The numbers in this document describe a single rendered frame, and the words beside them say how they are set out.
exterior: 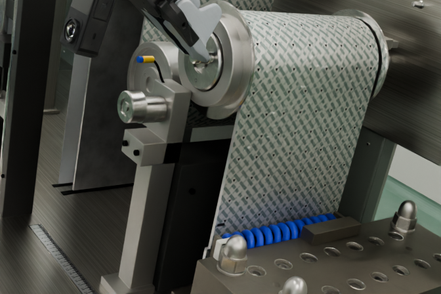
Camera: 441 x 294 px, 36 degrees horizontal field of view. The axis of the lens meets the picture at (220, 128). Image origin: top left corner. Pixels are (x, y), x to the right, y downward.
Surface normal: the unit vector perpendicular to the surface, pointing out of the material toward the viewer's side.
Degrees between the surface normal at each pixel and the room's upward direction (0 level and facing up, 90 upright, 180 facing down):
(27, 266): 0
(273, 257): 0
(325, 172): 90
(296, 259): 0
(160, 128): 90
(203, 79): 90
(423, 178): 90
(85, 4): 78
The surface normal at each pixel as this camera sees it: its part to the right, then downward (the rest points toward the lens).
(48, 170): 0.19, -0.92
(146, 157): 0.59, 0.39
